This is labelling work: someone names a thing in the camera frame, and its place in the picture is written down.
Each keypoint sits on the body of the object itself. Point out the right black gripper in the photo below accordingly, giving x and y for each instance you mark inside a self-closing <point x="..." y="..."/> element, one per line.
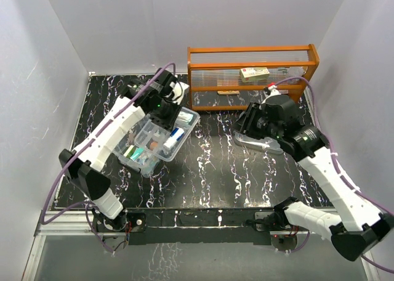
<point x="245" y="125"/>

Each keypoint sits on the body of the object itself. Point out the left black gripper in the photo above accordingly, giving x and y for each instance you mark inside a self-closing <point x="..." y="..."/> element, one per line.
<point x="167" y="123"/>

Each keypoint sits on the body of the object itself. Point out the white green sachet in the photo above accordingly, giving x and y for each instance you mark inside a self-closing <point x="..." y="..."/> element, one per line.
<point x="185" y="117"/>

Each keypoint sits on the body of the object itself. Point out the white blue cylinder bottle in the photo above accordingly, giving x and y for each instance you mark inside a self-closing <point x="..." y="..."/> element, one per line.
<point x="175" y="135"/>

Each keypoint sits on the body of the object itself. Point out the clear kit lid black handle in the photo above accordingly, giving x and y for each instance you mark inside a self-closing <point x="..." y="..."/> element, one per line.
<point x="266" y="144"/>

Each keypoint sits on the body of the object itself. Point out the clear plastic tray insert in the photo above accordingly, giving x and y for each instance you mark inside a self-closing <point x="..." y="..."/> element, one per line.
<point x="151" y="132"/>

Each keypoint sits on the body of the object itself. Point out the brown medicine bottle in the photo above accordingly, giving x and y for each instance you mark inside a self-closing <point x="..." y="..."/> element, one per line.
<point x="153" y="145"/>

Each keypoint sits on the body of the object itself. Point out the clear plastic medicine kit box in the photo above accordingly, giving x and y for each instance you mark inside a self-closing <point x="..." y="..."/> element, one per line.
<point x="146" y="170"/>

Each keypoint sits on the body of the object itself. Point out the teal tape packet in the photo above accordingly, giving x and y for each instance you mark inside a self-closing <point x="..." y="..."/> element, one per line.
<point x="140" y="156"/>

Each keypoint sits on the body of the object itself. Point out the small green medicine box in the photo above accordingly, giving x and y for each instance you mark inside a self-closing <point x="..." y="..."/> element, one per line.
<point x="129" y="152"/>

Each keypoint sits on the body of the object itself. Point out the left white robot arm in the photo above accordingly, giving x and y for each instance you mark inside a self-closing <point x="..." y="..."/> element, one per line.
<point x="159" y="99"/>

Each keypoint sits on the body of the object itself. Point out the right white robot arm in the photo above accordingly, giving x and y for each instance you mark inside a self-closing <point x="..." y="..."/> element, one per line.
<point x="358" y="225"/>

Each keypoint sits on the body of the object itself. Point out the beige medicine box on shelf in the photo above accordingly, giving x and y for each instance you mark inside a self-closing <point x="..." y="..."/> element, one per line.
<point x="253" y="74"/>

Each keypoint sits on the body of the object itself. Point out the flat wooden piece under shelf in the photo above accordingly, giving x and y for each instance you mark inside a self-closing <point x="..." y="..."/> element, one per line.
<point x="228" y="92"/>

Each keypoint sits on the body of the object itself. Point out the orange wooden shelf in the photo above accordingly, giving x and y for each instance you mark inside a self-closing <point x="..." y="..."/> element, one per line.
<point x="228" y="78"/>

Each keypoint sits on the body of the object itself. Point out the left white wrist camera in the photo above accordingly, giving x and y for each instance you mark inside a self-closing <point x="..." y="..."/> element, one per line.
<point x="179" y="89"/>

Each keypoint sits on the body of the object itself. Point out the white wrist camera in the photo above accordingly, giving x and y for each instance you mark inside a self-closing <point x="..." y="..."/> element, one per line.
<point x="270" y="91"/>
<point x="179" y="89"/>

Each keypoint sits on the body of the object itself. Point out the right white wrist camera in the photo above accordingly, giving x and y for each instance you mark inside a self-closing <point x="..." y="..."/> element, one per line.
<point x="270" y="91"/>

